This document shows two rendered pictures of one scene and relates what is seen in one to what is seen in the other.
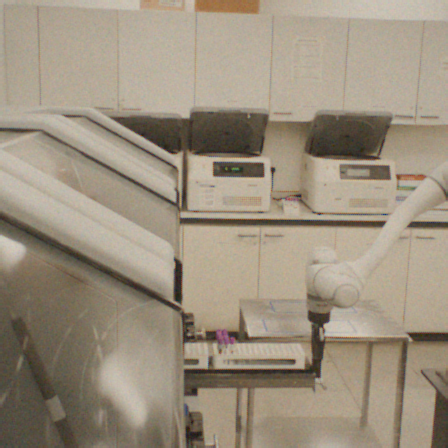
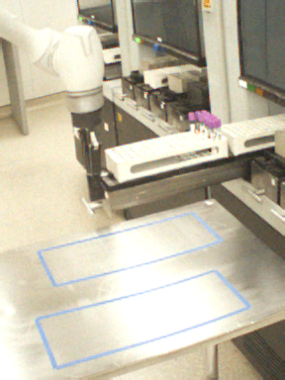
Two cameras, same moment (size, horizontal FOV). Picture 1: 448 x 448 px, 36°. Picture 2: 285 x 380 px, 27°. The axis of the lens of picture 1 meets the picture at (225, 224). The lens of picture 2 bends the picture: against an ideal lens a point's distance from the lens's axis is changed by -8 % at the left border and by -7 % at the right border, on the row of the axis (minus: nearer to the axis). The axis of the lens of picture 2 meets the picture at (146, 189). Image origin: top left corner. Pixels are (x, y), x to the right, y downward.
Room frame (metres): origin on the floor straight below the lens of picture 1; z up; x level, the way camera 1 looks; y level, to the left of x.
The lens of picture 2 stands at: (3.53, -0.56, 1.43)
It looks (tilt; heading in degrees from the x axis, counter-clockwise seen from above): 25 degrees down; 165
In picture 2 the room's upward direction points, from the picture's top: 5 degrees counter-clockwise
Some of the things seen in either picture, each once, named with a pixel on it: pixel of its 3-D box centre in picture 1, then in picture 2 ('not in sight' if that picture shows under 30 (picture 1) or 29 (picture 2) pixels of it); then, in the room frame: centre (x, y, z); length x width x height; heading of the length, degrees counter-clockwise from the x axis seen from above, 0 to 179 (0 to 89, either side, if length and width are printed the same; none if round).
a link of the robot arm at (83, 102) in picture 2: (319, 301); (84, 98); (2.15, -0.32, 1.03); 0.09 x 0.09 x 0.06
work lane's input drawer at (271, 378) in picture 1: (216, 373); (217, 163); (2.13, 0.01, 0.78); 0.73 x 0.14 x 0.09; 94
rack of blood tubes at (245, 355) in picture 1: (257, 357); (168, 154); (2.14, -0.12, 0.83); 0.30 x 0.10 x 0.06; 94
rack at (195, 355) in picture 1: (162, 357); (269, 133); (2.11, 0.19, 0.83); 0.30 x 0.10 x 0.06; 94
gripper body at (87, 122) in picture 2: (318, 323); (87, 126); (2.15, -0.32, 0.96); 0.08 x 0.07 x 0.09; 4
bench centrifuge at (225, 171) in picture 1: (227, 156); not in sight; (4.74, 0.00, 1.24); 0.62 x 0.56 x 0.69; 5
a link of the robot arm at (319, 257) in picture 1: (322, 271); (78, 55); (2.14, -0.32, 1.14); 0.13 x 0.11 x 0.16; 11
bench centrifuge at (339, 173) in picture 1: (347, 159); not in sight; (4.80, -0.85, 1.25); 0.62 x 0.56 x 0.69; 4
